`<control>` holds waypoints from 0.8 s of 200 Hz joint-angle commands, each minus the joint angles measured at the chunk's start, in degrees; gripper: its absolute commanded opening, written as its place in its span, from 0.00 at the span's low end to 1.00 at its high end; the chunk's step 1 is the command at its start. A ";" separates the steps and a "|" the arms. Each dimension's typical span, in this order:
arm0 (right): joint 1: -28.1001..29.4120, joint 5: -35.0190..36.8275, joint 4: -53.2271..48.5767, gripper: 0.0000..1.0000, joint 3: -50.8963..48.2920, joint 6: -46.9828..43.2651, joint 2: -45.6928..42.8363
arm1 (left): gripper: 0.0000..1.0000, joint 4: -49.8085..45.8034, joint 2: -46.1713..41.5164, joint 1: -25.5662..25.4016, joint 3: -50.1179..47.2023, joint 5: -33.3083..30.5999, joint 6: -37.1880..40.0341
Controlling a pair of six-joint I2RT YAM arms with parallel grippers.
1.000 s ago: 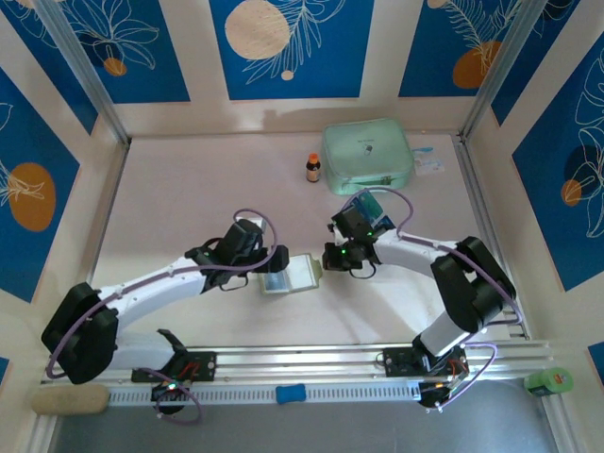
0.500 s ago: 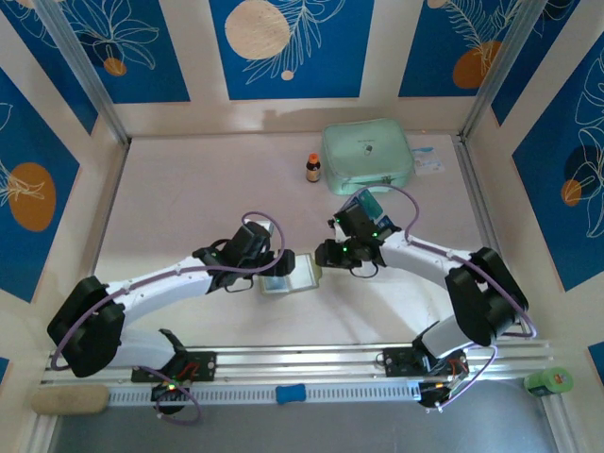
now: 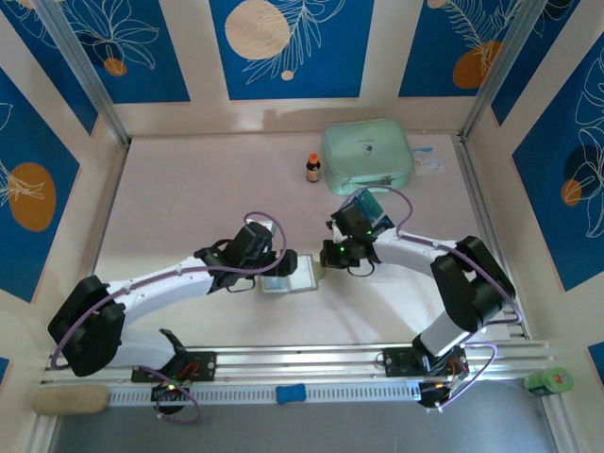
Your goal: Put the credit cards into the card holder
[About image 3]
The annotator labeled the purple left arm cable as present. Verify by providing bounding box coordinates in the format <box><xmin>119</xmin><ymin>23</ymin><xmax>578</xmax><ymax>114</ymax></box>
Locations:
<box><xmin>50</xmin><ymin>210</ymin><xmax>294</xmax><ymax>425</ymax></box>

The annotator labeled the aluminium table edge rail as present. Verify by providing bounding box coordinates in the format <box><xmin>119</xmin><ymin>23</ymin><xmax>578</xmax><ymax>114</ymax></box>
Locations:
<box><xmin>453</xmin><ymin>134</ymin><xmax>529</xmax><ymax>342</ymax></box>

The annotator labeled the beige foam block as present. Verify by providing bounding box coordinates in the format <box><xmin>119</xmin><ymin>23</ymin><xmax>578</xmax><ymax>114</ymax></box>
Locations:
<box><xmin>31</xmin><ymin>383</ymin><xmax>110</xmax><ymax>416</ymax></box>

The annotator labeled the white slotted cable duct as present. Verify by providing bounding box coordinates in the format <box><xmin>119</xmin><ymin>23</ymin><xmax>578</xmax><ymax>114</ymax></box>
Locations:
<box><xmin>108</xmin><ymin>380</ymin><xmax>422</xmax><ymax>406</ymax></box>

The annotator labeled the green tape roll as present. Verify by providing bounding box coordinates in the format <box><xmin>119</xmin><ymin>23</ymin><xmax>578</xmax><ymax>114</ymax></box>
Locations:
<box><xmin>524</xmin><ymin>366</ymin><xmax>575</xmax><ymax>397</ymax></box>

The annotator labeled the aluminium frame post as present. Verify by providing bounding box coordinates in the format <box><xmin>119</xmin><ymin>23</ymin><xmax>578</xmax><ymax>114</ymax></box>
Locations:
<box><xmin>460</xmin><ymin>0</ymin><xmax>551</xmax><ymax>143</ymax></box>
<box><xmin>35</xmin><ymin>0</ymin><xmax>132</xmax><ymax>146</ymax></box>

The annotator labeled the small brown bottle orange cap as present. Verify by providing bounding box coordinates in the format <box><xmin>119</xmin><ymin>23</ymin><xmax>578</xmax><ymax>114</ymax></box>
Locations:
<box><xmin>305</xmin><ymin>153</ymin><xmax>323</xmax><ymax>184</ymax></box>

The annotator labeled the blue bone-shaped clip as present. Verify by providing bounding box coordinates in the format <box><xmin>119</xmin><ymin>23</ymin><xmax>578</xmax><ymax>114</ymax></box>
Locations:
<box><xmin>276</xmin><ymin>384</ymin><xmax>308</xmax><ymax>406</ymax></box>

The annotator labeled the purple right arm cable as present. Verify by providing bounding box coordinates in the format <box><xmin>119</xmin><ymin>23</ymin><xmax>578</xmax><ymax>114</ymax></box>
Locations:
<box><xmin>365</xmin><ymin>185</ymin><xmax>524</xmax><ymax>411</ymax></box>

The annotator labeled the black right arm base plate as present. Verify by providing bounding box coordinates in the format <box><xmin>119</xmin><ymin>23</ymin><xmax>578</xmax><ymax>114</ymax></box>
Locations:
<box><xmin>382</xmin><ymin>346</ymin><xmax>469</xmax><ymax>378</ymax></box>

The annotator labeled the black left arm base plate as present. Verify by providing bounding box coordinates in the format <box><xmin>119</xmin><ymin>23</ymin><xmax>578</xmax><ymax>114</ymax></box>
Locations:
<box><xmin>130</xmin><ymin>351</ymin><xmax>218</xmax><ymax>384</ymax></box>

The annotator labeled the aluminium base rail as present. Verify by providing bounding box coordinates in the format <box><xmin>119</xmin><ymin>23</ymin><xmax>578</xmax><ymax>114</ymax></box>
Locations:
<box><xmin>40</xmin><ymin>340</ymin><xmax>556</xmax><ymax>384</ymax></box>

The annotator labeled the mint green zip pouch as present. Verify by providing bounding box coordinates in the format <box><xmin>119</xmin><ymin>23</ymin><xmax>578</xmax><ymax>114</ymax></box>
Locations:
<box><xmin>322</xmin><ymin>117</ymin><xmax>416</xmax><ymax>197</ymax></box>

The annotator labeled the white blue packet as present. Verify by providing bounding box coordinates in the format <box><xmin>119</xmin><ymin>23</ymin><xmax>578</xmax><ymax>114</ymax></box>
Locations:
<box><xmin>411</xmin><ymin>146</ymin><xmax>446</xmax><ymax>178</ymax></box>

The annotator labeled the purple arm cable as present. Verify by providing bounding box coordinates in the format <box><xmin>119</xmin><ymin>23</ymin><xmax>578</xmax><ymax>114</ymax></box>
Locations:
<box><xmin>50</xmin><ymin>210</ymin><xmax>294</xmax><ymax>425</ymax></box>
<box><xmin>365</xmin><ymin>185</ymin><xmax>524</xmax><ymax>411</ymax></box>

